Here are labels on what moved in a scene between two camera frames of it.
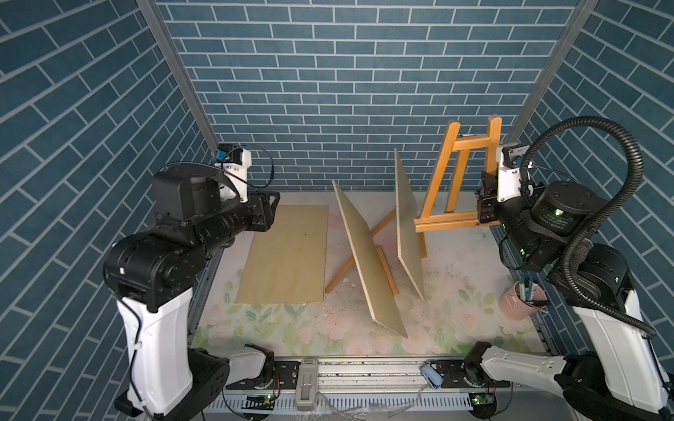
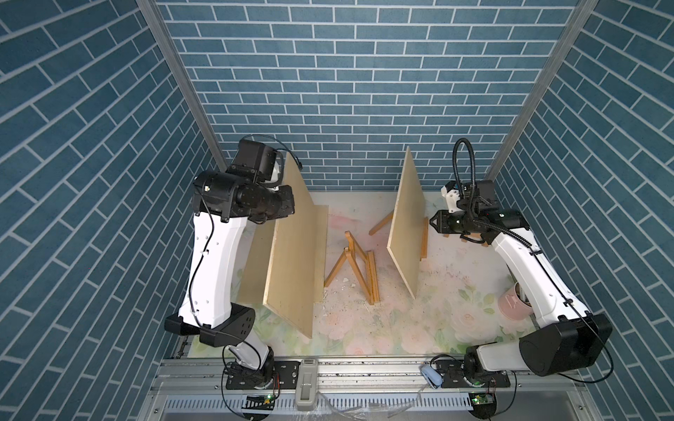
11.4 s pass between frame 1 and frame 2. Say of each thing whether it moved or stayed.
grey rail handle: stayed
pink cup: stayed
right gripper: moved
